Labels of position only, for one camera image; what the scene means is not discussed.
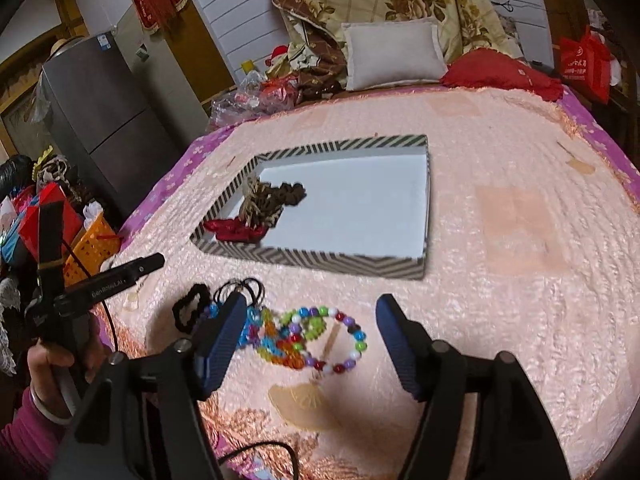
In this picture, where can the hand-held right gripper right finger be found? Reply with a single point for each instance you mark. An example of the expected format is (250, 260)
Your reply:
(400, 345)

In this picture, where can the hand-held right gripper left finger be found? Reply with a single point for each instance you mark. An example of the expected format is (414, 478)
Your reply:
(220, 345)

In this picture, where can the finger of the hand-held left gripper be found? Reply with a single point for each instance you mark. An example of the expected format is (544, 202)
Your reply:
(125, 275)
(50, 240)

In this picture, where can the black scrunchie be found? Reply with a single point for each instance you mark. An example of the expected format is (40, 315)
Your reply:
(179, 317)

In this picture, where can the red bow hair clip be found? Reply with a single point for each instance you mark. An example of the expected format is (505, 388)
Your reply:
(235, 232)

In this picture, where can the tan bow hair clip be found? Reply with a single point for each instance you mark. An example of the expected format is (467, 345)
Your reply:
(257, 205)

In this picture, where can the striped cardboard box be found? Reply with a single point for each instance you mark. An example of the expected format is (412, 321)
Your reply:
(360, 200)

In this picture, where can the dark brown bow hair clip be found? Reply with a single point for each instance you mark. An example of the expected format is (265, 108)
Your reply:
(290, 194)

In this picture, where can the person's left forearm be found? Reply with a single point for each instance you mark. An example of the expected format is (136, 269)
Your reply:
(25, 445)

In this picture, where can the person's left hand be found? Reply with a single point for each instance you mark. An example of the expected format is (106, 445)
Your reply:
(45, 370)

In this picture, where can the red cardboard box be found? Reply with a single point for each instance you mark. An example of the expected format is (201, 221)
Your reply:
(30, 225)

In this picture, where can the orange plastic basket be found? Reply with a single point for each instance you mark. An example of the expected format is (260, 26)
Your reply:
(95, 245)

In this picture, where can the silver bangle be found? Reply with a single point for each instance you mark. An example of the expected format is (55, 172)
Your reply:
(47, 412)

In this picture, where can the purple floral bed sheet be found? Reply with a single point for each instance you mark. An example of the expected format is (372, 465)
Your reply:
(185, 160)

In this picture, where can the grey refrigerator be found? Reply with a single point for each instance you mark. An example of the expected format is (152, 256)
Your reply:
(100, 110)

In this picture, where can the straw hat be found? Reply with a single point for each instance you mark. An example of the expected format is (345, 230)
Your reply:
(64, 46)

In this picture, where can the clear plastic bags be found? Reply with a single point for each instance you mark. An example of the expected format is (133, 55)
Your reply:
(240, 100)

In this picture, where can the brown wooden door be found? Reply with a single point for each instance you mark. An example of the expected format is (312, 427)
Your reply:
(200, 50)

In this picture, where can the yellow bottle cap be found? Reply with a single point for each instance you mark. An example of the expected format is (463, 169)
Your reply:
(247, 66)

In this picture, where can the red plush toy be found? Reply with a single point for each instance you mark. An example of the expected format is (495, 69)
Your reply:
(277, 57)

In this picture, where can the white pillow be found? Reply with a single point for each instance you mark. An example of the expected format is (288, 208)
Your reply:
(390, 55)

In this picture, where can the red pillow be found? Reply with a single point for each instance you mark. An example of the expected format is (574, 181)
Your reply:
(500, 72)

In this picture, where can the brown patterned blanket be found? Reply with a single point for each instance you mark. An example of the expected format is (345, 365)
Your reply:
(320, 60)

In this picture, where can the red shopping bag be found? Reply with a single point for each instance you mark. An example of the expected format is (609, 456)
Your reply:
(582, 65)

